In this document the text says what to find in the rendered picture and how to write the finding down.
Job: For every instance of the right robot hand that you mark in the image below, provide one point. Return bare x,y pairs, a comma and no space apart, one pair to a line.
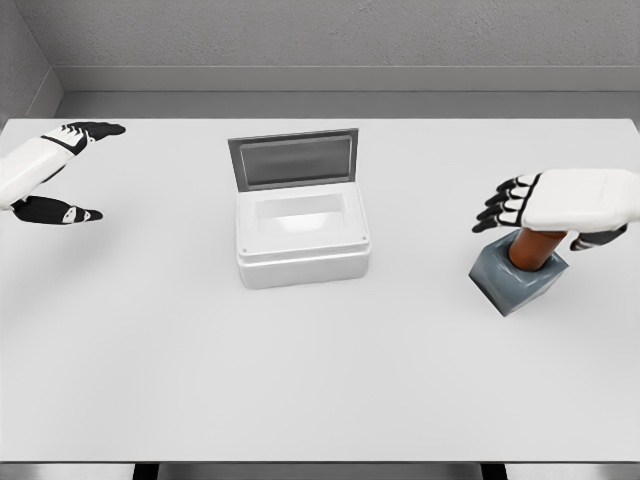
575,200

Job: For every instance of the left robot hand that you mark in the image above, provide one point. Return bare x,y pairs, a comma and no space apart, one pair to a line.
37,157

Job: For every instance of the grey hinged box lid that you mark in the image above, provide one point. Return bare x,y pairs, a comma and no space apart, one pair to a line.
295,160

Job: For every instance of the white box with base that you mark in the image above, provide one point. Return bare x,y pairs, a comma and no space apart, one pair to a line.
302,240

